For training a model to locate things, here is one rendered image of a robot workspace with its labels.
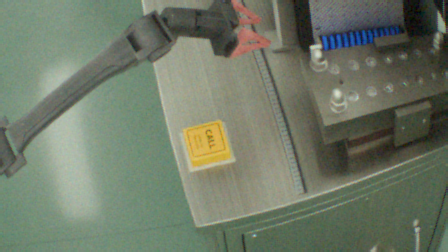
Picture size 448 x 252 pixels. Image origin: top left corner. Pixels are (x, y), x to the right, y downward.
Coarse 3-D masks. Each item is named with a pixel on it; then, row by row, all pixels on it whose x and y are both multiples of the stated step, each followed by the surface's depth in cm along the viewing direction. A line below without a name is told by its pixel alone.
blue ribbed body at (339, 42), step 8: (352, 32) 215; (368, 32) 215; (376, 32) 214; (384, 32) 216; (392, 32) 215; (400, 32) 216; (328, 40) 215; (336, 40) 215; (344, 40) 214; (352, 40) 214; (360, 40) 214; (368, 40) 215; (328, 48) 214; (336, 48) 216
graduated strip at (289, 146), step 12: (240, 0) 239; (240, 12) 237; (252, 24) 235; (264, 60) 229; (264, 72) 228; (264, 84) 226; (276, 96) 225; (276, 108) 223; (276, 120) 222; (288, 132) 220; (288, 144) 219; (288, 156) 217; (300, 168) 216; (300, 180) 214; (300, 192) 213
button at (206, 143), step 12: (192, 132) 219; (204, 132) 219; (216, 132) 218; (192, 144) 218; (204, 144) 217; (216, 144) 217; (192, 156) 216; (204, 156) 216; (216, 156) 216; (228, 156) 217
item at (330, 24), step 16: (320, 0) 206; (336, 0) 207; (352, 0) 207; (368, 0) 208; (384, 0) 209; (400, 0) 209; (320, 16) 211; (336, 16) 211; (352, 16) 212; (368, 16) 213; (384, 16) 214; (400, 16) 214; (320, 32) 215; (336, 32) 216
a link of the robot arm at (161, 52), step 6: (150, 12) 200; (156, 12) 200; (156, 18) 200; (132, 24) 198; (162, 24) 200; (162, 30) 200; (168, 30) 200; (168, 36) 200; (174, 36) 208; (174, 42) 200; (162, 48) 198; (168, 48) 199; (150, 54) 198; (156, 54) 198; (162, 54) 198; (150, 60) 198; (156, 60) 200
